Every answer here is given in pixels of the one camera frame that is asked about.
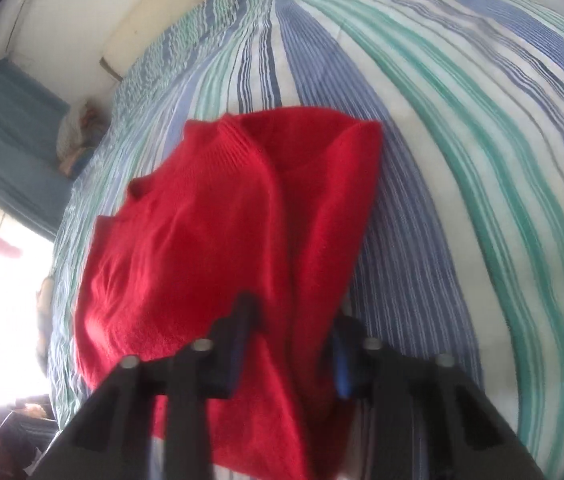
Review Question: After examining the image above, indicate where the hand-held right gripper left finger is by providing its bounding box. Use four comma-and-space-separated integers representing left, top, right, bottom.
32, 292, 263, 480

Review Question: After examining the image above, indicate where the blue curtain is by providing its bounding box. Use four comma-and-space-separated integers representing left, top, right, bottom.
0, 57, 75, 241

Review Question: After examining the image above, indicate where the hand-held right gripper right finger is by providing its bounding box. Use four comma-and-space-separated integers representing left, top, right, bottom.
327, 310, 547, 480

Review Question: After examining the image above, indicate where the pile of clothes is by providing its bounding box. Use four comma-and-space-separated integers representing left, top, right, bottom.
56, 97, 113, 178

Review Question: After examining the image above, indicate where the plaid cloth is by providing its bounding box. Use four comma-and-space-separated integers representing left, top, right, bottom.
34, 275, 58, 376

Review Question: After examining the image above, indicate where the bed with striped sheet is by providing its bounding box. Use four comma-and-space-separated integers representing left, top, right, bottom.
44, 0, 564, 480

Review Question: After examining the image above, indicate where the cream padded headboard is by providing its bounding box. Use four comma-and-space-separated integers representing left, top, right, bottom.
99, 0, 307, 81

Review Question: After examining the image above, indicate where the red sweater with white rabbit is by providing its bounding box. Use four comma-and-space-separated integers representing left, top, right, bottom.
73, 106, 383, 478

